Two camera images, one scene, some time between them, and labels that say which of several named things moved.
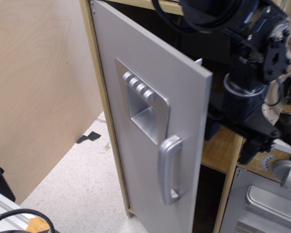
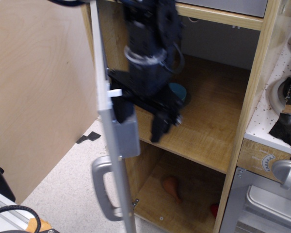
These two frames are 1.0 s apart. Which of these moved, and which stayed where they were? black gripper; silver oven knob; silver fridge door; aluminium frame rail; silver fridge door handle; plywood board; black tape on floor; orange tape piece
Moved: silver fridge door handle; black gripper; silver fridge door
Stayed: black tape on floor; plywood board; aluminium frame rail; orange tape piece; silver oven knob
